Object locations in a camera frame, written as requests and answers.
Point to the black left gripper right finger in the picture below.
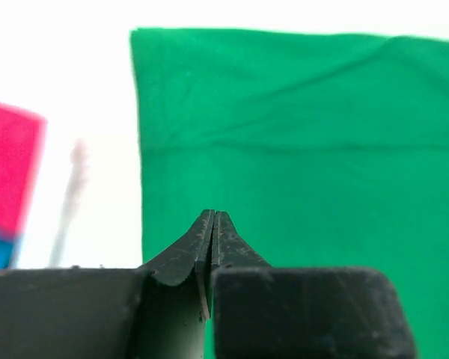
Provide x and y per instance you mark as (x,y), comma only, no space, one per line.
(260,311)

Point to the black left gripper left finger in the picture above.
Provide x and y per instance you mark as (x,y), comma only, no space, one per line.
(157,310)

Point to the green t shirt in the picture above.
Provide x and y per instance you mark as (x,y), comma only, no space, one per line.
(325,150)

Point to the white perforated plastic basket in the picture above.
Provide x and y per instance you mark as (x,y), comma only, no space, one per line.
(73,193)

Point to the rolled red t shirt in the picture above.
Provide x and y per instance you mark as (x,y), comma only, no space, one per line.
(21,139)

